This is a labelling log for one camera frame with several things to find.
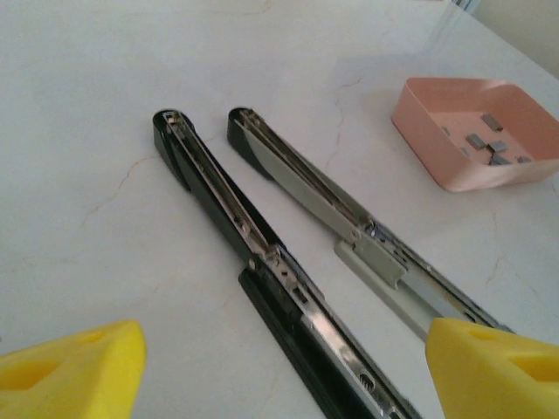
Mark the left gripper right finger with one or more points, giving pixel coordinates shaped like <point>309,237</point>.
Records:
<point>493,375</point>

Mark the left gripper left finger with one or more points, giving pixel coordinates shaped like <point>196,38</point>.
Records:
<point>65,375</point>

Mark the black stapler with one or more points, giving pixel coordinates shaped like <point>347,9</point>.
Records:
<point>279,279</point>

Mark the pink plastic tray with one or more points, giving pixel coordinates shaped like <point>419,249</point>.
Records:
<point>436,148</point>

